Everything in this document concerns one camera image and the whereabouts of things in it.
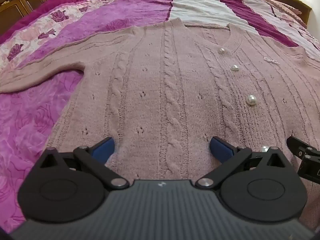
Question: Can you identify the magenta plush blanket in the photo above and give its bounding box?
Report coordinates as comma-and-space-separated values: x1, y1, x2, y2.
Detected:
0, 0, 102, 44

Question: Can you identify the pink cable-knit cardigan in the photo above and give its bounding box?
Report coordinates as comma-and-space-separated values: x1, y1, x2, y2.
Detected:
0, 17, 320, 205

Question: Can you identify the pink crochet blanket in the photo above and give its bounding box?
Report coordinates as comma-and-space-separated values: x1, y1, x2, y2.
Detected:
260, 0, 308, 29

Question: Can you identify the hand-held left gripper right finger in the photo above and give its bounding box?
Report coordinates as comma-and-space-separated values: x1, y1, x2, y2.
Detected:
195, 136, 288, 190

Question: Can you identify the wooden headboard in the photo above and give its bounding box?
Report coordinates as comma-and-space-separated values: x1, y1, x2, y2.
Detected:
0, 0, 67, 29

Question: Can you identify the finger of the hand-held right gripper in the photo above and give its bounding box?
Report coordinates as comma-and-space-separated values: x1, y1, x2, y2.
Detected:
287, 136, 320, 158
297, 155, 320, 183

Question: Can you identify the pink floral bedspread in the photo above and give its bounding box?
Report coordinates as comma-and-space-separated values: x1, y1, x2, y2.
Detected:
0, 0, 320, 230

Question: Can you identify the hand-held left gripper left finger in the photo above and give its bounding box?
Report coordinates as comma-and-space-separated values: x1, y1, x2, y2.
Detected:
39, 137, 129, 190

